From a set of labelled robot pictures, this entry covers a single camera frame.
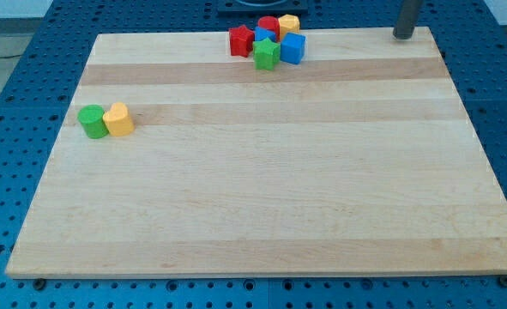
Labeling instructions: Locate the green star block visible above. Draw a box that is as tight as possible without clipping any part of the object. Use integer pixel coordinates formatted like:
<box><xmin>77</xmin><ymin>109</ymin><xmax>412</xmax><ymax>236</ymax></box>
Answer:
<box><xmin>253</xmin><ymin>38</ymin><xmax>281</xmax><ymax>70</ymax></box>

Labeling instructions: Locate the red star block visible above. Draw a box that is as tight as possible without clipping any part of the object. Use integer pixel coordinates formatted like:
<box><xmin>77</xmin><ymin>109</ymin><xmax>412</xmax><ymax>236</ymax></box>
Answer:
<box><xmin>228</xmin><ymin>25</ymin><xmax>255</xmax><ymax>58</ymax></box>

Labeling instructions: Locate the yellow hexagon block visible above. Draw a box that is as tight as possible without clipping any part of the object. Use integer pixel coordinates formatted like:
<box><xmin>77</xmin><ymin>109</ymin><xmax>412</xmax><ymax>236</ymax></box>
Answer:
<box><xmin>278</xmin><ymin>15</ymin><xmax>300</xmax><ymax>41</ymax></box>

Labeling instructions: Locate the wooden board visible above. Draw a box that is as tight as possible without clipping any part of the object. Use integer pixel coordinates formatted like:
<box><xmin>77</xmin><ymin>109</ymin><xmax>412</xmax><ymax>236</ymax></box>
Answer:
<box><xmin>6</xmin><ymin>27</ymin><xmax>507</xmax><ymax>279</ymax></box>

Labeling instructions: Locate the blue cube block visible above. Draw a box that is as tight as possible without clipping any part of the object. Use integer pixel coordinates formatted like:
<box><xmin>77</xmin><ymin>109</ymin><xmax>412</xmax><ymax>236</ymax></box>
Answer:
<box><xmin>280</xmin><ymin>33</ymin><xmax>306</xmax><ymax>64</ymax></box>

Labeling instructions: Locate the small blue block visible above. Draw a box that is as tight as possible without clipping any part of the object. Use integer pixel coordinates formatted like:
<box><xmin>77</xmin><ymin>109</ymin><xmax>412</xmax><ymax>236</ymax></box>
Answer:
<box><xmin>254</xmin><ymin>27</ymin><xmax>277</xmax><ymax>42</ymax></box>

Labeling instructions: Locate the red cylinder block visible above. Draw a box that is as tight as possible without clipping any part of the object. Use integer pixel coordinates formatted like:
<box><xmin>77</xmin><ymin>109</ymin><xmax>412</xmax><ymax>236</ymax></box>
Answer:
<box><xmin>257</xmin><ymin>15</ymin><xmax>280</xmax><ymax>39</ymax></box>

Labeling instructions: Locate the yellow heart block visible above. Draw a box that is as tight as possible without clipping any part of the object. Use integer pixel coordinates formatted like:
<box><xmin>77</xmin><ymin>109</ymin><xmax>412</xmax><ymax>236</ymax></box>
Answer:
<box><xmin>102</xmin><ymin>102</ymin><xmax>135</xmax><ymax>136</ymax></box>

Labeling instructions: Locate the green cylinder block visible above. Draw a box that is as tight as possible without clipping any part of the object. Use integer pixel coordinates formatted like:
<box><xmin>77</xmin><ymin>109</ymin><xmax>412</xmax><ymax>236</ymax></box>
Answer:
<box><xmin>77</xmin><ymin>105</ymin><xmax>108</xmax><ymax>139</ymax></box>

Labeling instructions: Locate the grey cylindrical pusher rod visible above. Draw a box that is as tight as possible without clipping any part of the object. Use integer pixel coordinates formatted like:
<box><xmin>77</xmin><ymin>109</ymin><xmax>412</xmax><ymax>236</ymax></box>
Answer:
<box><xmin>393</xmin><ymin>0</ymin><xmax>423</xmax><ymax>40</ymax></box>

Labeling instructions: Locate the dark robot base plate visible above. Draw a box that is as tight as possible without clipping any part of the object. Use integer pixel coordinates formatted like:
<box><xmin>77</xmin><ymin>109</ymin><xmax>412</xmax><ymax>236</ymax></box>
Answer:
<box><xmin>216</xmin><ymin>0</ymin><xmax>309</xmax><ymax>15</ymax></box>

